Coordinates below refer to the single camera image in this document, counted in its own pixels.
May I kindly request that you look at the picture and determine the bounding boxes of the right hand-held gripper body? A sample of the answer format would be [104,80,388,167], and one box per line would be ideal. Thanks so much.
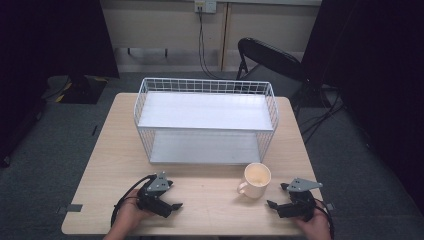
[276,177,324,223]

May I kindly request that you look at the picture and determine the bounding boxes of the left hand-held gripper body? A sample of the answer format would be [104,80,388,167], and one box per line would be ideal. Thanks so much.
[136,171,174,219]

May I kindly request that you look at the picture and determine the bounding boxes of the cream ceramic mug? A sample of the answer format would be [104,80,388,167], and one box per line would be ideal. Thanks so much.
[236,162,272,200]

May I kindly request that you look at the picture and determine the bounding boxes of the white wire shelf rack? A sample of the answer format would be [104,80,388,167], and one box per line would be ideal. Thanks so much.
[133,77,280,166]

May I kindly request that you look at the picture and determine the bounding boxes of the person's right hand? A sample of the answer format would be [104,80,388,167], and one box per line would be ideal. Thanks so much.
[294,207,332,240]

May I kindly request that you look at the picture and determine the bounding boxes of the person's left hand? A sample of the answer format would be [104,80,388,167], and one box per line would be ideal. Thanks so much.
[114,189,154,232]

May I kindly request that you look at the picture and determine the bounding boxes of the black stand base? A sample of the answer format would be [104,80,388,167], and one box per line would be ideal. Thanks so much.
[42,74,109,105]

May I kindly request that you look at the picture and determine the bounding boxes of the black folding chair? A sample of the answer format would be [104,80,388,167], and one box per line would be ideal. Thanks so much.
[236,37,309,91]

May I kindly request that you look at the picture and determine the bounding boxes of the dark curtain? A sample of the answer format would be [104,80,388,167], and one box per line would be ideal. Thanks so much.
[300,0,424,214]
[0,0,120,168]

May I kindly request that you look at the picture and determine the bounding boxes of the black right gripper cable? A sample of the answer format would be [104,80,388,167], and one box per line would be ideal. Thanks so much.
[313,198,336,240]

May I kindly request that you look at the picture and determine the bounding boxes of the black floor cables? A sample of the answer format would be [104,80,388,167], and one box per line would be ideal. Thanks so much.
[294,84,348,145]

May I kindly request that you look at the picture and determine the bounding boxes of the black wall socket cable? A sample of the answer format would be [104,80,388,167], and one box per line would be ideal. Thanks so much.
[197,11,231,81]

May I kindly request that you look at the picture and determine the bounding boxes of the white wall socket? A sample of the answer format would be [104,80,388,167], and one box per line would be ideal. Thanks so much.
[194,0,218,14]

